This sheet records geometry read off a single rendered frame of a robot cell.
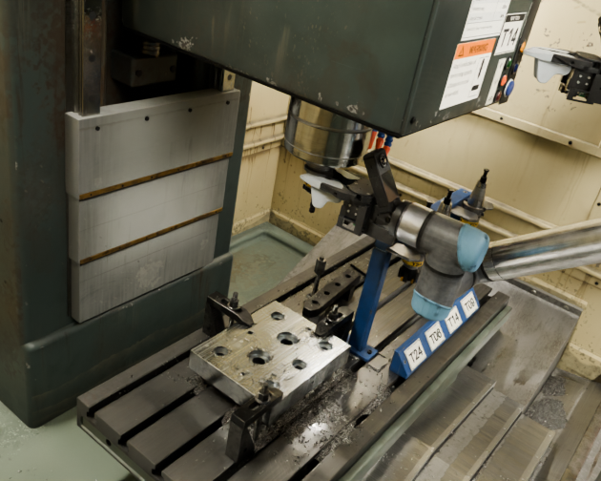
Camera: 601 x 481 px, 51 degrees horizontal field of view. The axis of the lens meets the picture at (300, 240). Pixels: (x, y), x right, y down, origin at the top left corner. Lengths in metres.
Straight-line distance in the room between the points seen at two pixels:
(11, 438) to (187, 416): 0.52
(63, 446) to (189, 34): 1.02
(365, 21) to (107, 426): 0.91
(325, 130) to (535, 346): 1.22
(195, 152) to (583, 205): 1.18
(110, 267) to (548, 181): 1.33
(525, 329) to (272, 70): 1.34
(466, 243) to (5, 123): 0.88
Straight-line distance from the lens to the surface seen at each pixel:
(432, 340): 1.69
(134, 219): 1.55
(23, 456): 1.70
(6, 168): 1.38
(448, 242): 1.11
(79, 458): 1.68
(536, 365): 2.09
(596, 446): 1.83
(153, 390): 1.43
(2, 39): 1.29
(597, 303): 2.21
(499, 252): 1.23
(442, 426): 1.71
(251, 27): 1.12
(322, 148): 1.12
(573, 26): 2.04
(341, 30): 1.01
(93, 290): 1.58
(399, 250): 1.44
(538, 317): 2.19
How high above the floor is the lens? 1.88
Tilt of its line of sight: 29 degrees down
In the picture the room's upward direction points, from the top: 11 degrees clockwise
